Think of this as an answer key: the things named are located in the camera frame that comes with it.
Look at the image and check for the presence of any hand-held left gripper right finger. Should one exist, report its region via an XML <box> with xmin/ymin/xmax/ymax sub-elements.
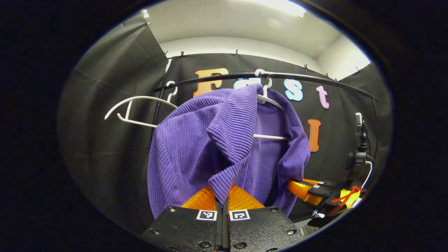
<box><xmin>223</xmin><ymin>184</ymin><xmax>307</xmax><ymax>252</ymax></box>

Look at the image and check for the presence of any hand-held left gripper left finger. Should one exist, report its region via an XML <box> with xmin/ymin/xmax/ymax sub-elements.
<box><xmin>142</xmin><ymin>185</ymin><xmax>223</xmax><ymax>252</ymax></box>

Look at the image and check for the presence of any purple corduroy jacket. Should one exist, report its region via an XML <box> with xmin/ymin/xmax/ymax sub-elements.
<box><xmin>147</xmin><ymin>83</ymin><xmax>311</xmax><ymax>219</ymax></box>

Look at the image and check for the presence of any white plastic hanger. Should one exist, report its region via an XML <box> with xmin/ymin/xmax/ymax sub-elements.
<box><xmin>104</xmin><ymin>81</ymin><xmax>179</xmax><ymax>128</ymax></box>
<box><xmin>253</xmin><ymin>69</ymin><xmax>289</xmax><ymax>140</ymax></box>

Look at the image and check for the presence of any black backdrop cloth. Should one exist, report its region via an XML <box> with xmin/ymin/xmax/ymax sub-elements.
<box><xmin>58</xmin><ymin>14</ymin><xmax>393</xmax><ymax>235</ymax></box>

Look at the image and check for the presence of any white cable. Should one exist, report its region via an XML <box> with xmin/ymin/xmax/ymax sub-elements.
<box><xmin>362</xmin><ymin>160</ymin><xmax>373</xmax><ymax>189</ymax></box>

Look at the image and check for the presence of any black clothes rail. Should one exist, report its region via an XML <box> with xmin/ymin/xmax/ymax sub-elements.
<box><xmin>150</xmin><ymin>72</ymin><xmax>378</xmax><ymax>158</ymax></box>

